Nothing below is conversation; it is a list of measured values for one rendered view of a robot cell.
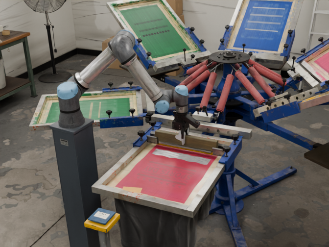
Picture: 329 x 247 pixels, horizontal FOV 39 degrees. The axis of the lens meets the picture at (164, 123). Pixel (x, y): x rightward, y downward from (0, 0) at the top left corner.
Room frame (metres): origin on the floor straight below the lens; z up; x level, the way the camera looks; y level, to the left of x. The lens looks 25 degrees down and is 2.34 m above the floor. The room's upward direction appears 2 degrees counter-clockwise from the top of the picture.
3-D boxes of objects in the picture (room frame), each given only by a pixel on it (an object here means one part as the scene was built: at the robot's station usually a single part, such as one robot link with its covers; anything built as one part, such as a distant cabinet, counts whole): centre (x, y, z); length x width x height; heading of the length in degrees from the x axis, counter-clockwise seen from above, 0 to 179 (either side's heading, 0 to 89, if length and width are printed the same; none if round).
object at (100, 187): (2.31, -0.03, 0.97); 0.79 x 0.58 x 0.04; 154
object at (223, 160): (2.40, -0.39, 0.97); 0.30 x 0.05 x 0.07; 154
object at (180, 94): (2.51, -0.10, 1.32); 0.09 x 0.08 x 0.11; 84
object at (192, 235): (2.17, -0.19, 0.74); 0.46 x 0.04 x 0.42; 154
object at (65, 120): (2.45, 0.54, 1.25); 0.15 x 0.15 x 0.10
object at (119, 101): (3.20, 0.41, 1.05); 1.08 x 0.61 x 0.23; 94
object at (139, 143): (2.65, 0.11, 0.97); 0.30 x 0.05 x 0.07; 154
